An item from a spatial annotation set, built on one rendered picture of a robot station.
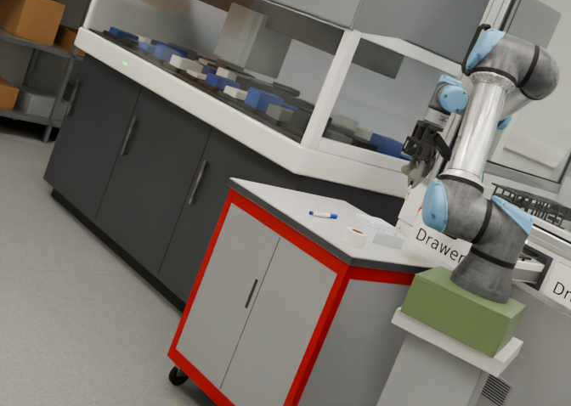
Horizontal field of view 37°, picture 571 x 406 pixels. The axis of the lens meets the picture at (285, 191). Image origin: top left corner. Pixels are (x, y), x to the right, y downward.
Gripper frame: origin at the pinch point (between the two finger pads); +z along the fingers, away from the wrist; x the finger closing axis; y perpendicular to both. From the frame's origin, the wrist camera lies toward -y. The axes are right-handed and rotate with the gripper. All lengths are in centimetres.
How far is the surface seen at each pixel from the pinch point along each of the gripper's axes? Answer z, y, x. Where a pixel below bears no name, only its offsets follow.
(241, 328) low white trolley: 62, 34, -10
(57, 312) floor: 98, 66, -82
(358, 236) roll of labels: 17.9, 22.0, 11.2
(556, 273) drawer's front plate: 8, -34, 38
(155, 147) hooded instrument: 41, 20, -149
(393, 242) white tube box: 19.6, -0.4, 1.7
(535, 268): 9.2, -30.5, 32.6
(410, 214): 14.1, -23.6, -21.9
